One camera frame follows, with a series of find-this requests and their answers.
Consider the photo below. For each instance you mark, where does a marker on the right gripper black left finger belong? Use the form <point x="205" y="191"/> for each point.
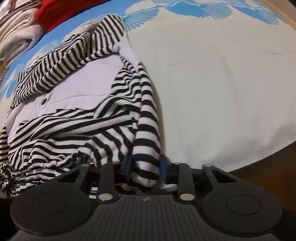
<point x="102" y="185"/>

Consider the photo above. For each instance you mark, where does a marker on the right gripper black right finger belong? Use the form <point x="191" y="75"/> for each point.
<point x="192" y="184"/>

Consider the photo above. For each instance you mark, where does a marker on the black white striped hoodie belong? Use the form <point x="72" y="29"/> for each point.
<point x="88" y="100"/>

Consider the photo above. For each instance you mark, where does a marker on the folded clothes stack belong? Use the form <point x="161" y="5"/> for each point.
<point x="14" y="8"/>

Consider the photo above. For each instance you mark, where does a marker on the blue white patterned bedspread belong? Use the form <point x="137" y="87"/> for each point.
<point x="224" y="72"/>

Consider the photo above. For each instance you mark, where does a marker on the white folded blanket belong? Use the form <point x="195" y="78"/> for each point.
<point x="19" y="34"/>

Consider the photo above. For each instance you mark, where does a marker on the red folded blanket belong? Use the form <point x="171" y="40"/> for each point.
<point x="54" y="12"/>

